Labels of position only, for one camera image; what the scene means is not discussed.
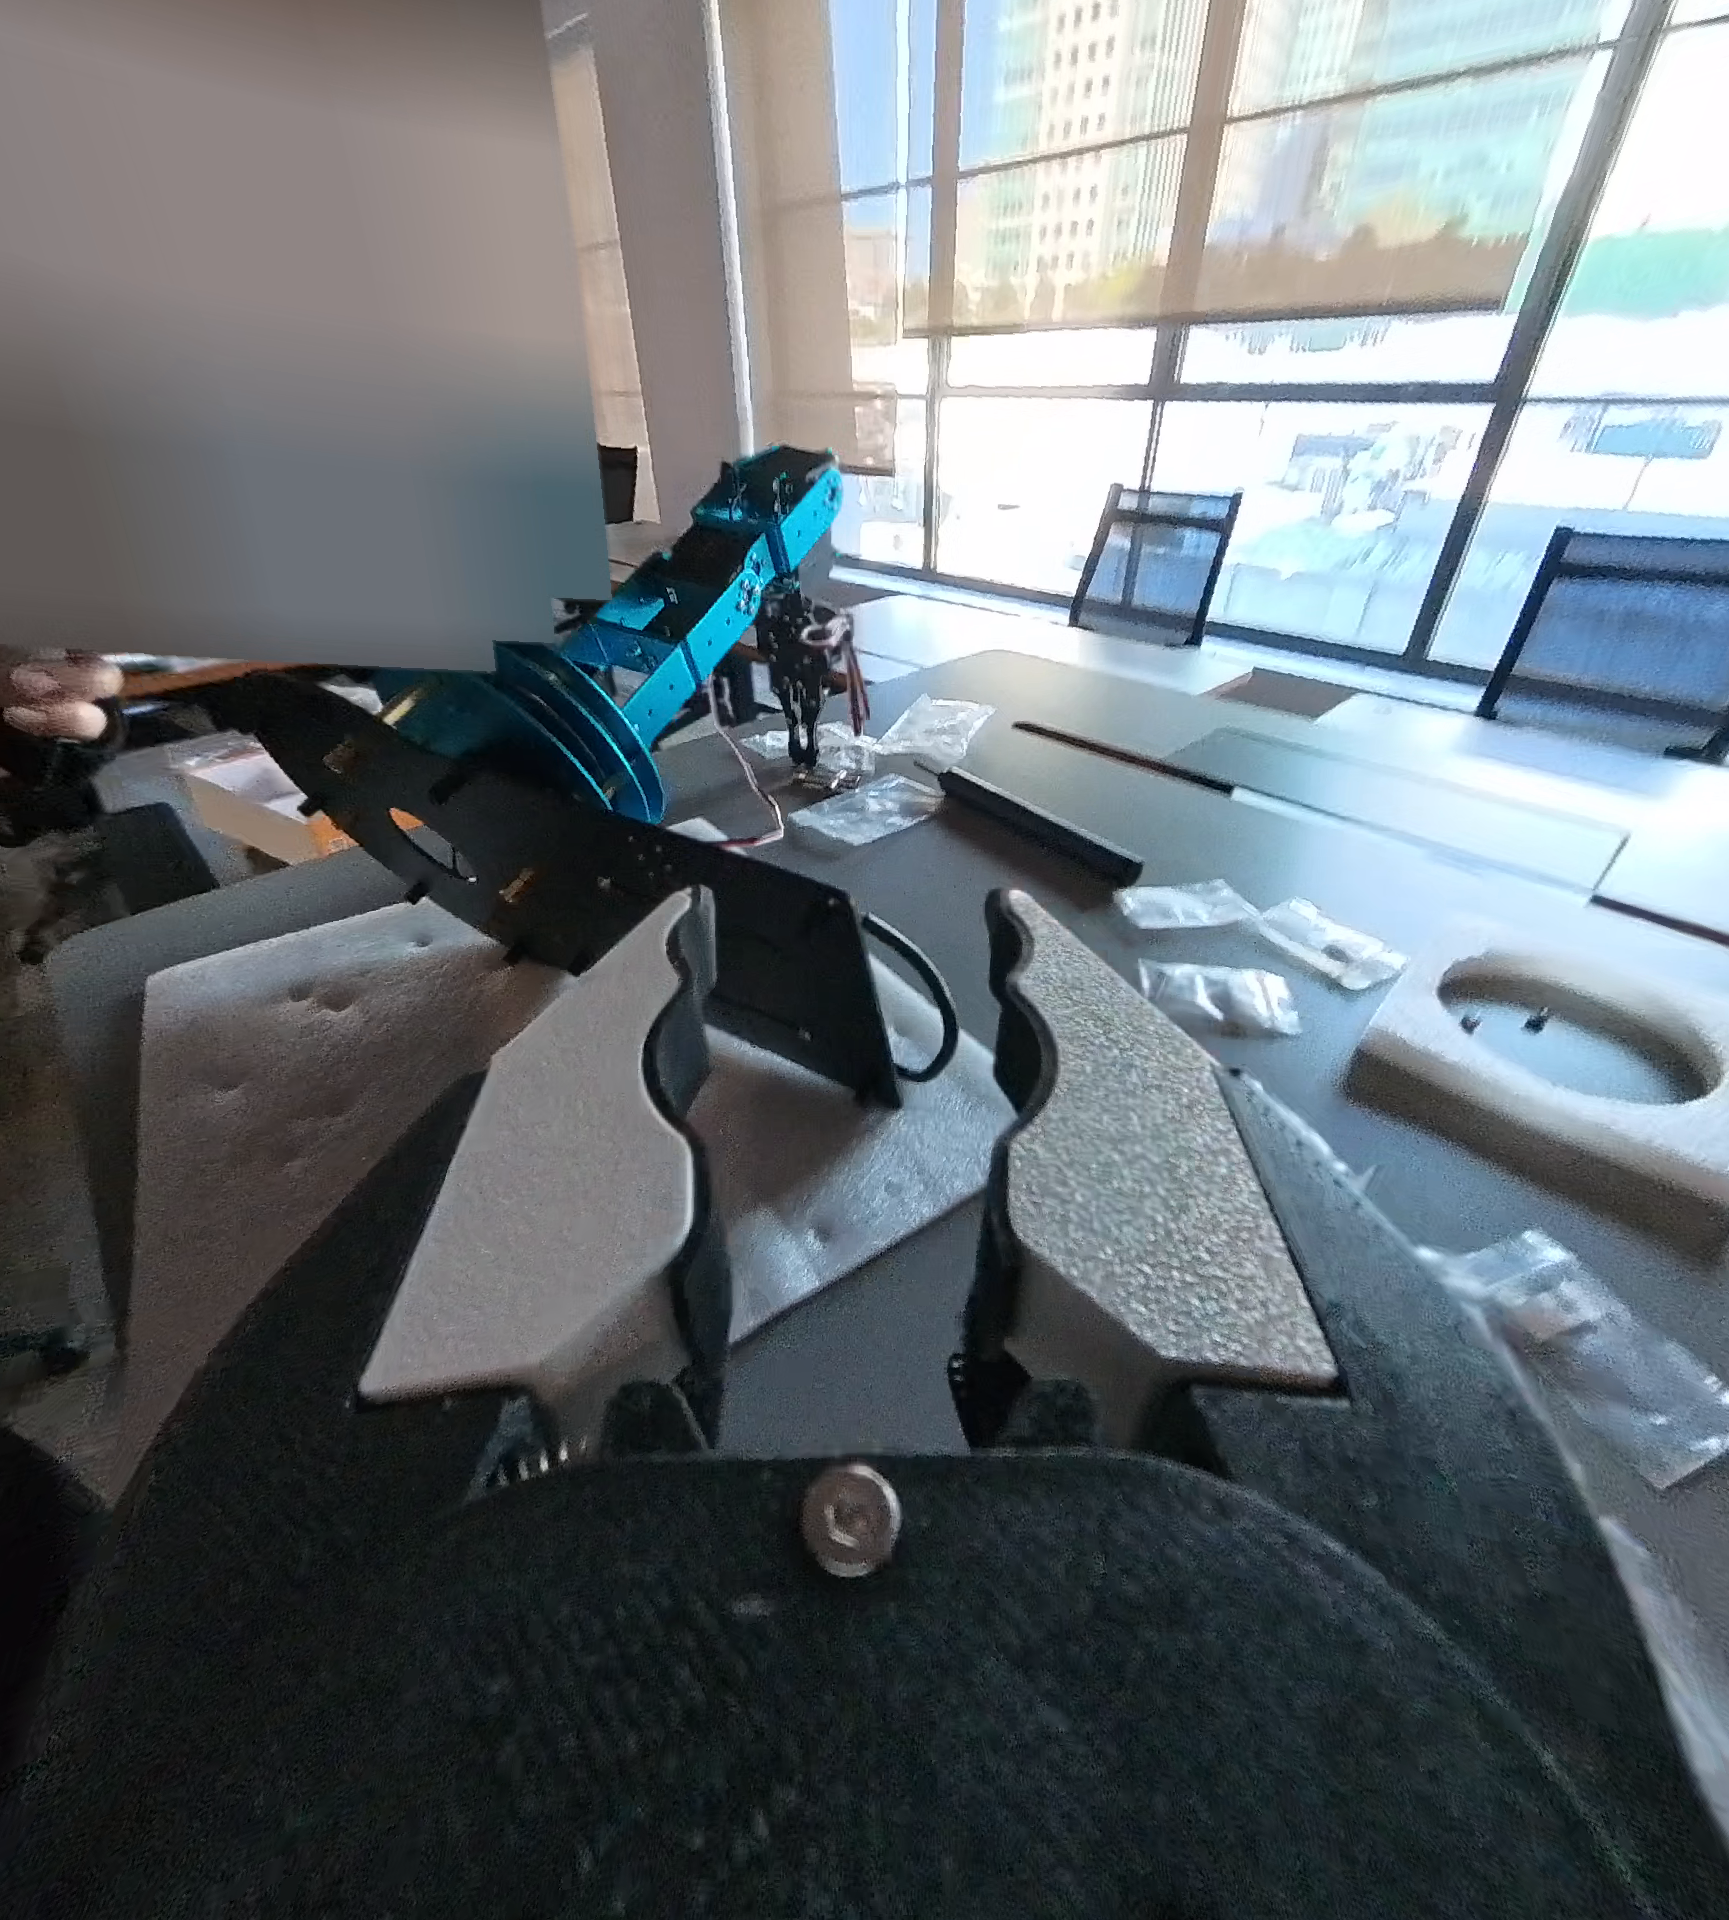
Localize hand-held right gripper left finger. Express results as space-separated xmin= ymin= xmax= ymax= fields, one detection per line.
xmin=357 ymin=885 xmax=734 ymax=1449

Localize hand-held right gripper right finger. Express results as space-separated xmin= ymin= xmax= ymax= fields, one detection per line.
xmin=952 ymin=885 xmax=1347 ymax=1454

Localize black screwdriver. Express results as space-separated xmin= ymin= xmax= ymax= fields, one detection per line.
xmin=913 ymin=757 xmax=1148 ymax=891

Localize blue toy robot arm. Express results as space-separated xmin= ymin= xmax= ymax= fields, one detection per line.
xmin=217 ymin=441 xmax=962 ymax=1111

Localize dark grey desk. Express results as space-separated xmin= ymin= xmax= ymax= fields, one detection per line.
xmin=39 ymin=593 xmax=1729 ymax=1920

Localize person's left hand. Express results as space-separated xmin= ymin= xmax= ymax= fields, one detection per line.
xmin=0 ymin=637 xmax=127 ymax=751

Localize scattered small clear parts bags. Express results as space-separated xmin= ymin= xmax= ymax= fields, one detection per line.
xmin=745 ymin=697 xmax=1729 ymax=1920

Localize white cardboard box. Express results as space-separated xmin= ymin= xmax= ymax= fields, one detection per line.
xmin=171 ymin=740 xmax=362 ymax=870

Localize white foam sheet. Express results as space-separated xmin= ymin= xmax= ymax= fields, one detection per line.
xmin=97 ymin=900 xmax=1022 ymax=1443

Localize black mesh office chair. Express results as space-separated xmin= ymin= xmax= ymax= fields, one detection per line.
xmin=1070 ymin=482 xmax=1243 ymax=651
xmin=1476 ymin=527 xmax=1729 ymax=763

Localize beige roller window blind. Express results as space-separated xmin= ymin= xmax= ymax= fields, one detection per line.
xmin=901 ymin=0 xmax=1616 ymax=338

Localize white foam ring block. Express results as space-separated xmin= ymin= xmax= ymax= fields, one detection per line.
xmin=1347 ymin=915 xmax=1729 ymax=1255

